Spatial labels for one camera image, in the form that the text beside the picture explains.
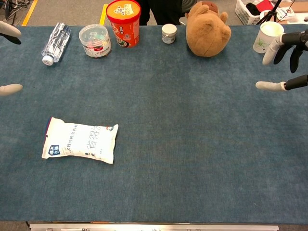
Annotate brown plush toy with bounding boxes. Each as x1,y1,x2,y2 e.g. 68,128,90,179
184,1,232,58

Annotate black floor cables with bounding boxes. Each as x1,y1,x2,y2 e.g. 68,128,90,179
0,0,31,20

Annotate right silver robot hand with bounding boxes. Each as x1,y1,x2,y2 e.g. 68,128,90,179
255,30,308,92

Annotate white printed package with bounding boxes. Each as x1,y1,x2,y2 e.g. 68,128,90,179
275,6,297,21

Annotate clear plastic water bottle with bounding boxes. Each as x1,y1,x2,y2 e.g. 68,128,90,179
41,22,72,66

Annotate orange instant noodle cup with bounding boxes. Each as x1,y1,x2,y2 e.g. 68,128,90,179
106,0,141,49

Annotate small white-lidded jar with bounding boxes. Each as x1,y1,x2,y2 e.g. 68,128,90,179
161,24,178,44

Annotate white plastic basket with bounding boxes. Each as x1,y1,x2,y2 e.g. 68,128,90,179
235,0,275,26

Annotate white paper cup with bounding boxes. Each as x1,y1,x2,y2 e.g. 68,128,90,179
252,21,285,54

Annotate blue felt table cloth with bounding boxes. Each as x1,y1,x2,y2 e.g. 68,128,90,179
0,24,308,223

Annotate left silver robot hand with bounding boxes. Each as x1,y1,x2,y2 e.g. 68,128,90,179
0,20,24,97

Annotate black tripod stand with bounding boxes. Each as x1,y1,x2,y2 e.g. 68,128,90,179
257,0,282,25

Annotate clear jar of colourful clips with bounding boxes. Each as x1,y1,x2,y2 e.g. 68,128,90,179
78,24,113,59

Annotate person in black clothes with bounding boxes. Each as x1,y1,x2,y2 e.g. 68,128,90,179
138,0,191,26

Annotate white printed bag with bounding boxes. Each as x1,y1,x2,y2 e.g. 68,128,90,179
41,117,119,165

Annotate aluminium profile rail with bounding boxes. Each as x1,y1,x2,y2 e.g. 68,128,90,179
29,223,280,231

